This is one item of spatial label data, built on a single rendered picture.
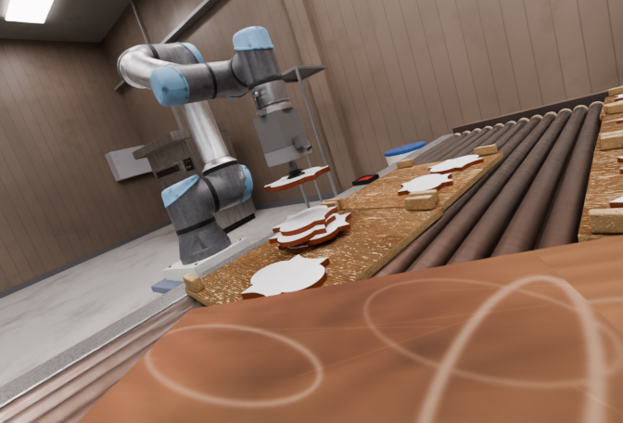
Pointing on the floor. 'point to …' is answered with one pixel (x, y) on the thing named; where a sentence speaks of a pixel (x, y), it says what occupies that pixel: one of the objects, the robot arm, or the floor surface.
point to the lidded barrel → (402, 151)
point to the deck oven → (161, 161)
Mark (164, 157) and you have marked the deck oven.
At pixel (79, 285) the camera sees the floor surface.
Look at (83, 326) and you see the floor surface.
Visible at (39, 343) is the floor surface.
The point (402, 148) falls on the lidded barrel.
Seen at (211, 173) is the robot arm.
